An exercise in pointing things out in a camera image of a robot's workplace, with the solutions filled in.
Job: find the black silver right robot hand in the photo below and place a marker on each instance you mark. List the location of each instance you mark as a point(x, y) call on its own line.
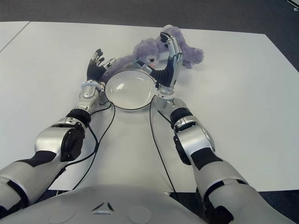
point(165, 77)

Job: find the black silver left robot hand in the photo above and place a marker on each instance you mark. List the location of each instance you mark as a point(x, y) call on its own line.
point(94, 71)

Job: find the purple plush rabbit doll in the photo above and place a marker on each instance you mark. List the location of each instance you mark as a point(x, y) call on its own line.
point(144, 47)

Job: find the white plate black rim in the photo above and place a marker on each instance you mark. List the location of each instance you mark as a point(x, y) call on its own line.
point(128, 91)

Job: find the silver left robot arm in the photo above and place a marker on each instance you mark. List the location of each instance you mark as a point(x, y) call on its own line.
point(53, 140)

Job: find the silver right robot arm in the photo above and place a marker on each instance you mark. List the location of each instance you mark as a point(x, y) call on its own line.
point(198, 140)

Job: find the grey robot torso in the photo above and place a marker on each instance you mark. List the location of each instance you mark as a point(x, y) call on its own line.
point(105, 205)

